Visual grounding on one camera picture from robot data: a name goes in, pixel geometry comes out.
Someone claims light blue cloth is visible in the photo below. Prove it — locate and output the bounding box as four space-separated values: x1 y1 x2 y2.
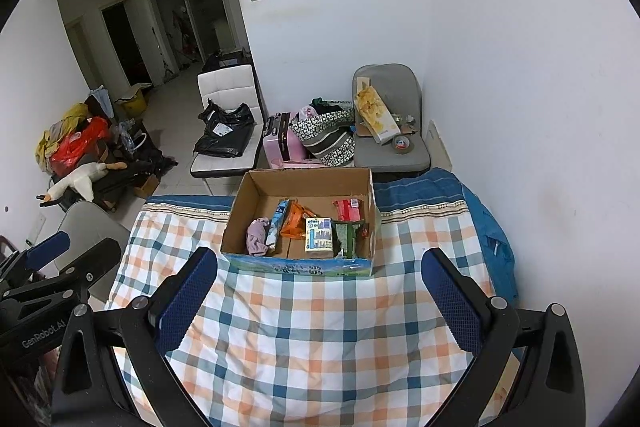
90 86 116 118

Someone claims pink suitcase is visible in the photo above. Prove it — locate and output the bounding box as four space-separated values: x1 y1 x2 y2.
263 112 321 170

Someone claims clear bag with white cable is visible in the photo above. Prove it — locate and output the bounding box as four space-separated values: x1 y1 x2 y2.
117 119 148 152

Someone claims orange snack packet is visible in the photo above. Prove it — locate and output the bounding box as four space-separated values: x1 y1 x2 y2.
279 201 317 240

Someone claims black plastic bag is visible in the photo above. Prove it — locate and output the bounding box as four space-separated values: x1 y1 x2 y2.
198 99 256 128

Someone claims yellow cloth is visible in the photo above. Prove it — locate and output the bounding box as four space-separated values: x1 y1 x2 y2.
36 103 91 168

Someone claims black bag with white label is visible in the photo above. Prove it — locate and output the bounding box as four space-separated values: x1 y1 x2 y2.
192 122 255 158

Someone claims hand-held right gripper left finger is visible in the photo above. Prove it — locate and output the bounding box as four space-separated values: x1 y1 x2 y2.
50 247 218 427

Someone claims blue white tissue packet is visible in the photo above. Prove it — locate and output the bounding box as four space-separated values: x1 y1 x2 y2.
304 216 335 260

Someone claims grey chair with clutter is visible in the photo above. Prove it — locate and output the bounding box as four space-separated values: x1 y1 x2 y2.
351 63 432 174

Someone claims small cardboard box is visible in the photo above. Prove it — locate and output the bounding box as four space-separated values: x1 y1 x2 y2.
132 174 161 198

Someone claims black luggage pile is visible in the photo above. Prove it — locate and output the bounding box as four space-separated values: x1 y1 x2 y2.
52 147 178 212

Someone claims patterned tote bag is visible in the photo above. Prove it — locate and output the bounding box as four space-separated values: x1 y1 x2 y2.
290 104 357 168

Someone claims blue white tube packet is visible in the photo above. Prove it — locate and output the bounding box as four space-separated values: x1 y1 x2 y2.
265 199 292 253

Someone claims red snack packet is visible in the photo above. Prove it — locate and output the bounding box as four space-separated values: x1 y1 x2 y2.
332 198 365 224

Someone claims yellow snack bag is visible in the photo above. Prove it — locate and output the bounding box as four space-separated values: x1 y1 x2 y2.
354 77 401 144

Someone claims red plastic bag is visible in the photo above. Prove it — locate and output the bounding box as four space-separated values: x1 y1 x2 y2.
49 117 111 178

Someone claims yellow bin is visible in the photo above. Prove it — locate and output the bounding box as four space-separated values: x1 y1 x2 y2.
114 84 151 118

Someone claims white chair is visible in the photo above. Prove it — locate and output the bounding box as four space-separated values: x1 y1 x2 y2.
190 64 266 179

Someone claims empty grey chair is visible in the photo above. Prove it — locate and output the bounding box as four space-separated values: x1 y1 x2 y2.
56 201 132 303

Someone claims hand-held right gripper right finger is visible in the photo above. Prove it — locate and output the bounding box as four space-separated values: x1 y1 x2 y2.
421 249 586 427

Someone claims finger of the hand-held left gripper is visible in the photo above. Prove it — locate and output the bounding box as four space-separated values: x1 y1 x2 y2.
0 238 123 304
0 230 71 284

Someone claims plaid blanket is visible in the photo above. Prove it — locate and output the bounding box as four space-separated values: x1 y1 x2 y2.
104 167 518 427

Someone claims dark green clothing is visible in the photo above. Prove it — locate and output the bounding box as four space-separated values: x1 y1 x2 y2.
310 97 353 115

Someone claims person's left hand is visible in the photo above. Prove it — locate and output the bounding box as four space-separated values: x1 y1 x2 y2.
20 349 59 413

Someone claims glass sliding door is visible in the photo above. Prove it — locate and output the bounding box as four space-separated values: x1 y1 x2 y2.
147 0 236 82

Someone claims white goose plush toy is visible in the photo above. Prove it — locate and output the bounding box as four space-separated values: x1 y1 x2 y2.
37 161 128 208

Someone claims green snack packet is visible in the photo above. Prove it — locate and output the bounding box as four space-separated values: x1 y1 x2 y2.
331 219 370 259

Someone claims purple grey cloth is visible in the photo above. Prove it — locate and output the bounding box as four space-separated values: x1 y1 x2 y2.
245 217 273 257

